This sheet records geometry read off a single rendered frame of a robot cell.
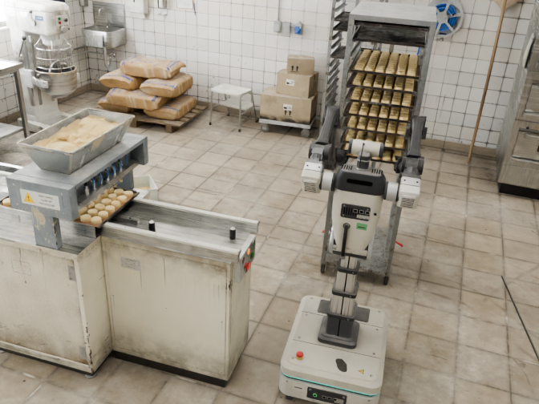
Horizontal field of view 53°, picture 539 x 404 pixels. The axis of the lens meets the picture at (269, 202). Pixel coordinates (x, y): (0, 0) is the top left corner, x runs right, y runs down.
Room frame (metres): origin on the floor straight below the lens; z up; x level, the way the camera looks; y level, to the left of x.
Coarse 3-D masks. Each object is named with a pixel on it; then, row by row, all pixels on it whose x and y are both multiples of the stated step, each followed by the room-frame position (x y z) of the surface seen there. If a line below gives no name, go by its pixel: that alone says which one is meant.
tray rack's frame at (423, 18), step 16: (368, 16) 3.20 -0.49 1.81; (384, 16) 3.20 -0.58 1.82; (400, 16) 3.24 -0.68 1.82; (416, 16) 3.27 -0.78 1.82; (432, 16) 3.31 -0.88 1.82; (416, 96) 3.71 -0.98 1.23; (384, 240) 3.54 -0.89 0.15; (336, 256) 3.29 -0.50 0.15; (368, 272) 3.14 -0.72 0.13; (384, 272) 3.12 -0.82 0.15
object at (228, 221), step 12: (0, 180) 2.80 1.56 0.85; (132, 204) 2.57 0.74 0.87; (144, 204) 2.56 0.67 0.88; (156, 204) 2.54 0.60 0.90; (168, 204) 2.53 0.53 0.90; (180, 216) 2.50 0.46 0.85; (192, 216) 2.48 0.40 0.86; (204, 216) 2.47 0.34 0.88; (216, 216) 2.45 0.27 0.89; (228, 216) 2.44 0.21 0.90; (240, 228) 2.41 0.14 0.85; (252, 228) 2.40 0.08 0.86
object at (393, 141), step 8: (352, 136) 3.30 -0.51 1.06; (360, 136) 3.30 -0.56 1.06; (368, 136) 3.31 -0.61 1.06; (376, 136) 3.37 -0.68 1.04; (384, 136) 3.33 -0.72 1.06; (392, 136) 3.34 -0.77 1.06; (400, 136) 3.35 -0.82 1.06; (384, 144) 3.24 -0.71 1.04; (392, 144) 3.20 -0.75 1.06; (400, 144) 3.20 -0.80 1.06
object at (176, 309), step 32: (128, 224) 2.40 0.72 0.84; (160, 224) 2.42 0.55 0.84; (192, 224) 2.44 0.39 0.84; (128, 256) 2.25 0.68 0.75; (160, 256) 2.20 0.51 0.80; (192, 256) 2.16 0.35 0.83; (128, 288) 2.25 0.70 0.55; (160, 288) 2.20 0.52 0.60; (192, 288) 2.16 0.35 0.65; (224, 288) 2.12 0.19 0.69; (128, 320) 2.26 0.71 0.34; (160, 320) 2.21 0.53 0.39; (192, 320) 2.16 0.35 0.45; (224, 320) 2.12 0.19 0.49; (128, 352) 2.26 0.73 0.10; (160, 352) 2.21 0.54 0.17; (192, 352) 2.16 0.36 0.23; (224, 352) 2.11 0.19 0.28; (224, 384) 2.15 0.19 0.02
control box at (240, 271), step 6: (252, 234) 2.38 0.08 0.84; (246, 240) 2.32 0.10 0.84; (252, 240) 2.32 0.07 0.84; (246, 246) 2.27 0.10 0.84; (252, 246) 2.32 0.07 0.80; (246, 252) 2.24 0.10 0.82; (240, 258) 2.16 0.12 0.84; (246, 258) 2.24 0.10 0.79; (252, 258) 2.33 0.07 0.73; (234, 264) 2.16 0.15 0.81; (240, 264) 2.15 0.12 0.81; (234, 270) 2.16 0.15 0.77; (240, 270) 2.15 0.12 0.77; (246, 270) 2.24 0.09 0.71; (234, 276) 2.16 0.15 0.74; (240, 276) 2.15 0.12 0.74
